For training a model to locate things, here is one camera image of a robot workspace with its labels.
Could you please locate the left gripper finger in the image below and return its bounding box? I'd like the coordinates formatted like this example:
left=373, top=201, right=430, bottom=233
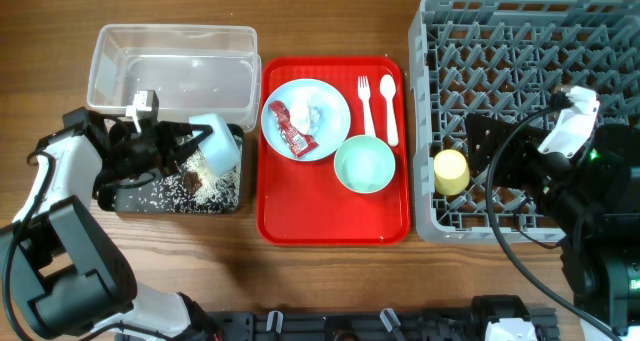
left=159, top=122, right=213, bottom=136
left=167, top=131, right=210, bottom=174

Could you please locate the light blue small bowl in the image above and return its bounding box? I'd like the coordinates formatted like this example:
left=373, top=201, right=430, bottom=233
left=189, top=113, right=241, bottom=176

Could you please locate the white rice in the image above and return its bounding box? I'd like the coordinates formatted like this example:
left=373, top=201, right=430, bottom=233
left=117, top=133, right=244, bottom=214

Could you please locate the yellow plastic cup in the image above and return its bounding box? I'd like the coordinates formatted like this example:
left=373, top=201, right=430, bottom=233
left=434, top=149, right=470, bottom=196

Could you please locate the white napkin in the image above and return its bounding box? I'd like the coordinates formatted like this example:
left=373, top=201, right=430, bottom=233
left=289, top=99, right=321, bottom=136

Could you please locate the brown food scrap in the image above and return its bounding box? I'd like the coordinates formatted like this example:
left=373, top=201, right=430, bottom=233
left=182, top=172, right=202, bottom=195

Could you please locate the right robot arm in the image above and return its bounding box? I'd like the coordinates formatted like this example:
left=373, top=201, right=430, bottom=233
left=465, top=114, right=639, bottom=340

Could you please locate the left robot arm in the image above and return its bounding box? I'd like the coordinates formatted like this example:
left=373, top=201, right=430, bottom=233
left=1, top=107, right=223, bottom=340

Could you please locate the grey dishwasher rack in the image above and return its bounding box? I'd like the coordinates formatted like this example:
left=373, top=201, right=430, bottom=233
left=408, top=0, right=639, bottom=244

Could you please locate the black plastic tray bin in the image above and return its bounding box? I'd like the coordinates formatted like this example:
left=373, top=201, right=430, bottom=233
left=96, top=123, right=246, bottom=215

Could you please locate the clear plastic bin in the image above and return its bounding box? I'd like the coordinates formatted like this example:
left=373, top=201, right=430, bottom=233
left=87, top=24, right=262, bottom=132

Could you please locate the red ketchup packet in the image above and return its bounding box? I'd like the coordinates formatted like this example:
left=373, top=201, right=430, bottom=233
left=269, top=100, right=318, bottom=158

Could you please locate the light blue plate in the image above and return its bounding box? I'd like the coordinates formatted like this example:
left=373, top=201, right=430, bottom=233
left=261, top=78, right=351, bottom=162

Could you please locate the red serving tray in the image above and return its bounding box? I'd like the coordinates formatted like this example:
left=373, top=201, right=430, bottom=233
left=256, top=56, right=411, bottom=247

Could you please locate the white plastic spoon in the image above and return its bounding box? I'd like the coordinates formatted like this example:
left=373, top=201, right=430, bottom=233
left=379, top=74, right=399, bottom=147

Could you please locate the mint green bowl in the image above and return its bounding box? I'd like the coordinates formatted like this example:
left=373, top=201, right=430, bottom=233
left=334, top=135, right=396, bottom=194

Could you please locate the white plastic fork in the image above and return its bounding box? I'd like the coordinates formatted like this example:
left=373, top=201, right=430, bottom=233
left=357, top=76, right=376, bottom=137

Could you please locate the right black cable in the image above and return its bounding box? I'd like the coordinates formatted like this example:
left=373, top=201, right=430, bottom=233
left=484, top=103, right=606, bottom=341

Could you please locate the black cable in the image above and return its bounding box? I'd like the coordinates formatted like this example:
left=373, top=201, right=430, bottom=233
left=484, top=103, right=606, bottom=341
left=0, top=150, right=56, bottom=341

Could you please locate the left black cable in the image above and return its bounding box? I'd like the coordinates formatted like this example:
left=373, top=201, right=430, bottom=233
left=0, top=150, right=56, bottom=341

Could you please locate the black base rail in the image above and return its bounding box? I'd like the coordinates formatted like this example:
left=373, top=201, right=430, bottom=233
left=209, top=295, right=560, bottom=341

